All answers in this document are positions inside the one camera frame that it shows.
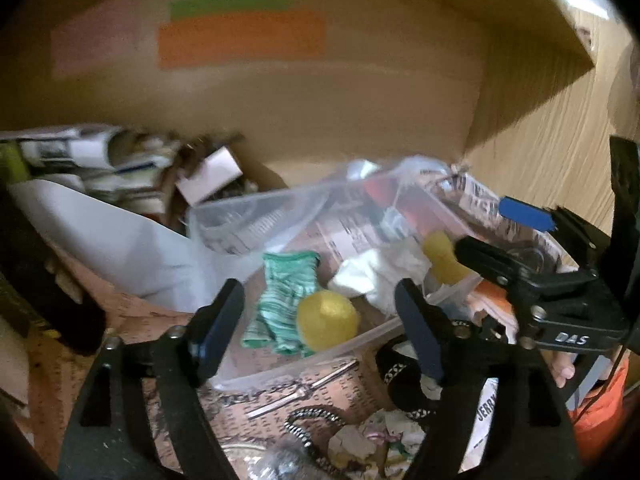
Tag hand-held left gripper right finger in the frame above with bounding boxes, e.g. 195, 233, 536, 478
394, 278, 584, 480

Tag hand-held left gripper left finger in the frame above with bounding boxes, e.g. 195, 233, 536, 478
57, 277, 246, 480

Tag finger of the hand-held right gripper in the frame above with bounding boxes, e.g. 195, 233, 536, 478
499, 196, 612, 273
454, 236, 600, 307

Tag small yellow foam ball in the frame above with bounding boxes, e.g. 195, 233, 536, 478
422, 232, 473, 285

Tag clear plastic container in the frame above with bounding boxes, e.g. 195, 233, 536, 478
186, 157, 521, 393

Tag person's right hand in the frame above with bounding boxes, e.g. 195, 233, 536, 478
552, 352, 581, 389

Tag black checker-trimmed sock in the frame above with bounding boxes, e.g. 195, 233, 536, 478
375, 342, 441, 423

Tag green striped cloth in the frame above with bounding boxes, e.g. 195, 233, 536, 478
241, 251, 322, 358

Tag white crumpled cloth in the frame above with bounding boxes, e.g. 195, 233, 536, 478
327, 237, 435, 316

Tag large yellow foam ball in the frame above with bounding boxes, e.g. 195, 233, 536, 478
296, 290, 362, 352

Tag newspaper lining sheet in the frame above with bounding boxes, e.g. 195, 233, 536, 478
30, 280, 501, 480

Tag crumpled paper scraps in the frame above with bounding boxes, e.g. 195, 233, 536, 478
327, 409, 426, 476

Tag white paper sheet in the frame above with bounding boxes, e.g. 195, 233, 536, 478
9, 174, 261, 313

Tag small white carton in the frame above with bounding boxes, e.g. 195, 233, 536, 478
175, 145, 245, 207

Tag large cardboard box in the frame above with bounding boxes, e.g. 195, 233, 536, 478
0, 0, 597, 221

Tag orange paper label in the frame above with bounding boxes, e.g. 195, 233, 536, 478
158, 10, 327, 71

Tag pink paper label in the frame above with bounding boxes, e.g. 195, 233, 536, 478
50, 5, 162, 80

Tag green paper label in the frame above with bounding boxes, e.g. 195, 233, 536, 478
169, 0, 292, 20

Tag silver metal chain bar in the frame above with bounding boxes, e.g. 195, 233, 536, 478
220, 357, 360, 421

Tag black and white braided cord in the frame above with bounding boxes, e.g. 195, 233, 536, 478
284, 407, 351, 473

